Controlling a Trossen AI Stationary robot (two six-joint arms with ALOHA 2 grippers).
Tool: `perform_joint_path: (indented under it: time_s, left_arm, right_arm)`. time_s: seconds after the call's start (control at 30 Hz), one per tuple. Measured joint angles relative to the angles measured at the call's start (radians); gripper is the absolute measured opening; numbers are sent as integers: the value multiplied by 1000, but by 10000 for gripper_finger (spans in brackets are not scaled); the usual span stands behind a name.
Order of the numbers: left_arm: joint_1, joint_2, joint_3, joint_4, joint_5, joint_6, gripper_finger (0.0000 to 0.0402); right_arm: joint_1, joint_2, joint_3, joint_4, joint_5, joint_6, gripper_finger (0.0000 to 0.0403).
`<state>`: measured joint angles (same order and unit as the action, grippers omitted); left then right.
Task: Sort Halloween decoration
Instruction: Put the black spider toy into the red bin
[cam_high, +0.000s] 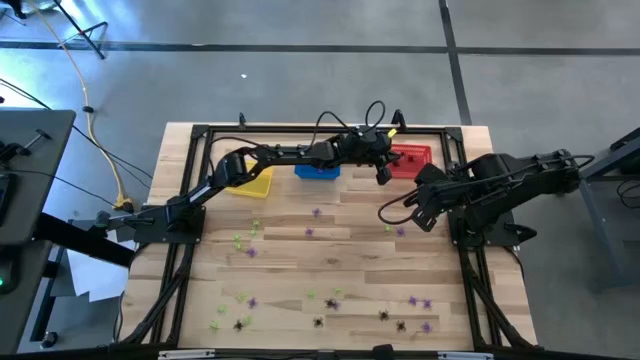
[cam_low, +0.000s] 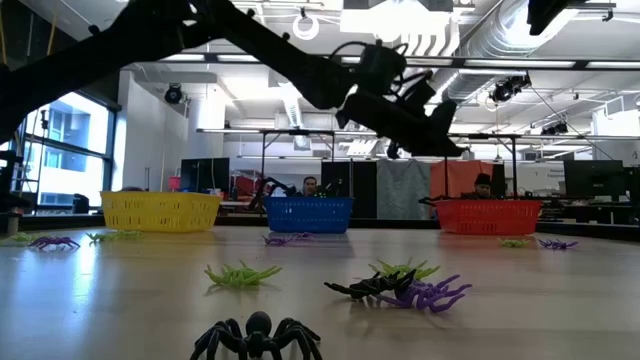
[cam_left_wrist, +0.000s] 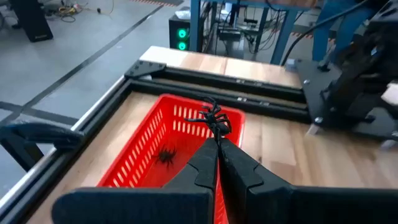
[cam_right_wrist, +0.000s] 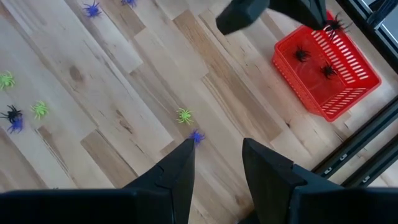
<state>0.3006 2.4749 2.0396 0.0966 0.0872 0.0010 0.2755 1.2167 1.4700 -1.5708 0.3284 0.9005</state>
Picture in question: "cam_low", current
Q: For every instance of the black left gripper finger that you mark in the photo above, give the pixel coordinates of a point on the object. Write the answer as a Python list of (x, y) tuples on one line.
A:
[(442, 135)]

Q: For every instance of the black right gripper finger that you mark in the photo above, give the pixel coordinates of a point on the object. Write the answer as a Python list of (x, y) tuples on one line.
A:
[(545, 12)]

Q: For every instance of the green plastic toy spider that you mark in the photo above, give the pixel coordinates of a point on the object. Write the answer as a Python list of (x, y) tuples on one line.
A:
[(240, 277), (112, 236), (400, 270), (20, 239), (514, 243)]

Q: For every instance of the purple plastic toy spider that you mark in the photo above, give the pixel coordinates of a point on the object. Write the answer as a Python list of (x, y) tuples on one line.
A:
[(54, 243), (556, 244), (276, 241), (304, 235), (425, 297)]

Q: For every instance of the black plastic toy spider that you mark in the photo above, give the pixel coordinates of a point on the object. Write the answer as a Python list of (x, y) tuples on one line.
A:
[(257, 325), (370, 287)]

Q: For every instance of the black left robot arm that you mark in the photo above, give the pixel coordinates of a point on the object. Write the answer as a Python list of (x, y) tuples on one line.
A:
[(75, 67)]

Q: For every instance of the black background robot arm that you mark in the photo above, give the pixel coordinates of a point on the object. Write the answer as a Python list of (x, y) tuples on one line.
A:
[(430, 200), (272, 185)]

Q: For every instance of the orange curtain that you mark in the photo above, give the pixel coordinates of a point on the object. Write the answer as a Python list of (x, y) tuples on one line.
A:
[(452, 177)]

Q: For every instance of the overhead beam with light strips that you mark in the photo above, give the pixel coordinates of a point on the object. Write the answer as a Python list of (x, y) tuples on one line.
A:
[(580, 64)]

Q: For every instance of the person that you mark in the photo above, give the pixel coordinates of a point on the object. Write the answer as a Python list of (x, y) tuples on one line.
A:
[(481, 186), (132, 189), (310, 186)]

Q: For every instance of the grey curtain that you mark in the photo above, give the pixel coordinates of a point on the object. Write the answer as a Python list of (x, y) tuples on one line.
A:
[(402, 190)]

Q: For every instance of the black partition panel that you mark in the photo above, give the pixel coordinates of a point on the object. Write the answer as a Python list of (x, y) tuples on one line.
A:
[(360, 190)]

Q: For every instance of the black ceiling spotlight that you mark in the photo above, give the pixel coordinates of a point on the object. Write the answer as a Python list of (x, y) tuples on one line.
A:
[(552, 129), (505, 91), (173, 94)]

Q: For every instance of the red plastic basket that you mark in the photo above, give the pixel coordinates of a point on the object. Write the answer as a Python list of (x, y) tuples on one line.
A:
[(487, 217)]

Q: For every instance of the blue plastic basket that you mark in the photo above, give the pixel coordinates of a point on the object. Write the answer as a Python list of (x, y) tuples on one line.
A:
[(308, 215)]

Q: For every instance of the small red bin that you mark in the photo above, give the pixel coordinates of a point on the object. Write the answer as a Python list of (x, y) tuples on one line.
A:
[(174, 184)]

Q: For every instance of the yellow plastic basket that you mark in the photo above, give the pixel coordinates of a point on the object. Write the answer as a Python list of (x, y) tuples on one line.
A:
[(160, 212)]

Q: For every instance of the black office chair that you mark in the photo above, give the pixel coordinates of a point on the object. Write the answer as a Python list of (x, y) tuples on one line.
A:
[(81, 204)]

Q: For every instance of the black tripod by window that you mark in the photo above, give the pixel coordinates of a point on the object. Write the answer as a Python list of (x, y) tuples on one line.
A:
[(44, 120)]

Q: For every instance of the black equipment stand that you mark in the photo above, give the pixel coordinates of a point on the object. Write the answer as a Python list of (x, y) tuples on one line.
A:
[(7, 175)]

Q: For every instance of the black background rig frame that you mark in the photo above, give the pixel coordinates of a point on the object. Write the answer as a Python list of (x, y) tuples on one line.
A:
[(445, 160), (300, 132)]

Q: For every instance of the silver ventilation duct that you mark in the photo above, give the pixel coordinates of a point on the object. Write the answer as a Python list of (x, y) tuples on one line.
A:
[(505, 35)]

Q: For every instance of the black overhead mount bar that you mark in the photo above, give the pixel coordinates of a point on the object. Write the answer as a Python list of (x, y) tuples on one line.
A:
[(595, 5)]

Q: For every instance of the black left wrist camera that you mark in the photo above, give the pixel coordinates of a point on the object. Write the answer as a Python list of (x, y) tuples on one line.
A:
[(382, 67)]

